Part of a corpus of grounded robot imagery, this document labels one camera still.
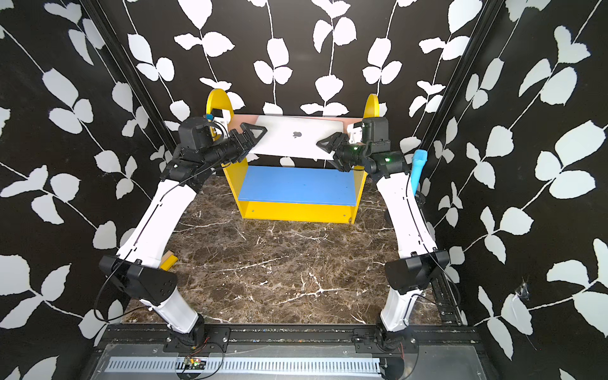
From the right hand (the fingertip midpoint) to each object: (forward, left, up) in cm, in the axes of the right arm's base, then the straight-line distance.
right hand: (318, 143), depth 70 cm
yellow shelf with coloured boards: (+5, +9, -28) cm, 30 cm away
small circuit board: (-51, +38, -44) cm, 77 cm away
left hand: (+1, +17, +4) cm, 17 cm away
